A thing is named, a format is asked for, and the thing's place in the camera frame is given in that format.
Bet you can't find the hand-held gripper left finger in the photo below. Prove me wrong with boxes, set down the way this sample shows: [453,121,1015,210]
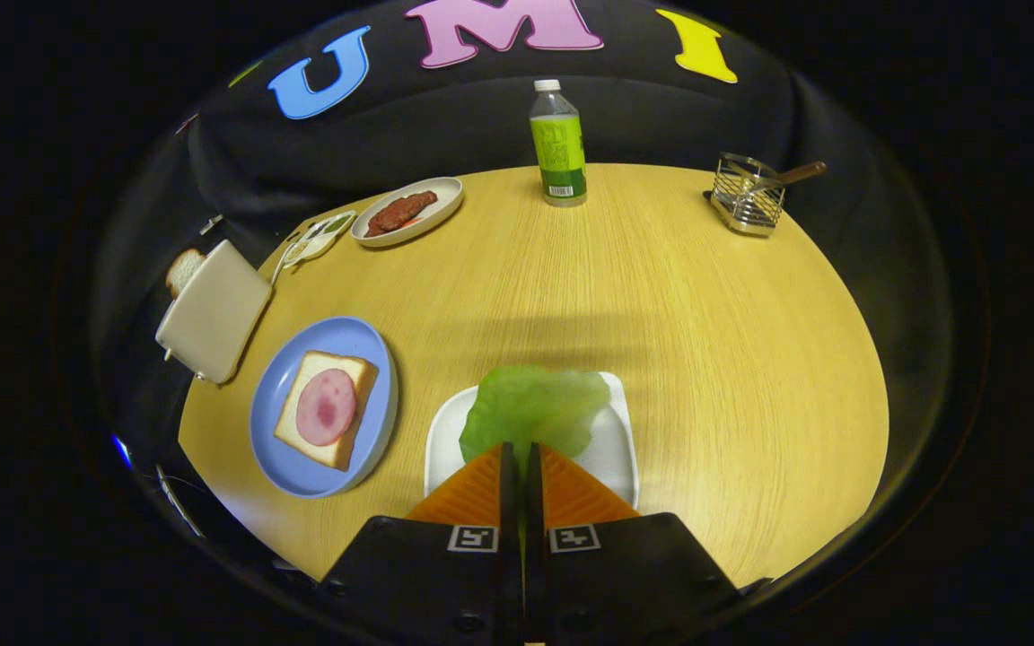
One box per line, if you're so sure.
[320,441,524,646]

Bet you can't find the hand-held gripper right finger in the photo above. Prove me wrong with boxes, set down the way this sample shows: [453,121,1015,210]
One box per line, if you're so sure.
[524,441,744,646]

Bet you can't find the green lettuce leaf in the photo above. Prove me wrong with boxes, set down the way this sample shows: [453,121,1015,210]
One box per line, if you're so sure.
[459,364,613,472]

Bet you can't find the plain white bread slice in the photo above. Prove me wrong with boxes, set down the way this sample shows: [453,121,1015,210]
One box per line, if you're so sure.
[164,249,207,301]

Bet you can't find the white square plate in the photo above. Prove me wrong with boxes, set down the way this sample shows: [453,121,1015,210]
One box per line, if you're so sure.
[424,371,641,508]

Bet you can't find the pink ham slice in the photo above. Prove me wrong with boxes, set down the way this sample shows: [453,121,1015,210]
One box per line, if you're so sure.
[294,368,358,448]

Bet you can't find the toast slice under ham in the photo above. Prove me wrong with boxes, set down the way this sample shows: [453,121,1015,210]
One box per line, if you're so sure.
[273,350,380,472]

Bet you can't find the blue round plate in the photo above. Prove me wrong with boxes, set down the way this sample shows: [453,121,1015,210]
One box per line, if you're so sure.
[250,316,399,499]

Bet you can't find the round cream plate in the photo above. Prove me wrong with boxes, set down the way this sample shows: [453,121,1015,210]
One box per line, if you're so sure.
[350,177,465,249]

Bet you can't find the brown meat slices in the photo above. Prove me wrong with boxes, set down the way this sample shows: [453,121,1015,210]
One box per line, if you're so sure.
[364,190,439,238]

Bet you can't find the white divided bean dish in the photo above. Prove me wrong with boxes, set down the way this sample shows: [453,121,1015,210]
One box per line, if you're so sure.
[282,210,358,268]

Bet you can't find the white office device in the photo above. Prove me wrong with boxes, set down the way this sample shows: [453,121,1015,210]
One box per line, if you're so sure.
[154,463,206,539]

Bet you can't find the green label drink bottle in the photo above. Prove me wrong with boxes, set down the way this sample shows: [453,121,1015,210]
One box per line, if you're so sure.
[529,79,588,208]

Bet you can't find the white toaster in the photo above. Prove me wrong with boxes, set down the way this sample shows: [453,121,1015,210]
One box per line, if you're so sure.
[154,239,274,386]

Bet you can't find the black backdrop cloth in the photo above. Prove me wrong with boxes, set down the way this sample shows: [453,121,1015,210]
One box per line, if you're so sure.
[86,0,962,575]

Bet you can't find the white toaster cable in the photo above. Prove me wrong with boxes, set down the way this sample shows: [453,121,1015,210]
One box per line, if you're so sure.
[268,224,316,288]

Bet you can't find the wire mesh utensil holder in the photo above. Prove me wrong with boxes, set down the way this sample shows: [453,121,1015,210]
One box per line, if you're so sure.
[704,152,787,239]

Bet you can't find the wooden handled utensil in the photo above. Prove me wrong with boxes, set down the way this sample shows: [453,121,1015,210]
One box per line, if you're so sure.
[748,161,828,194]

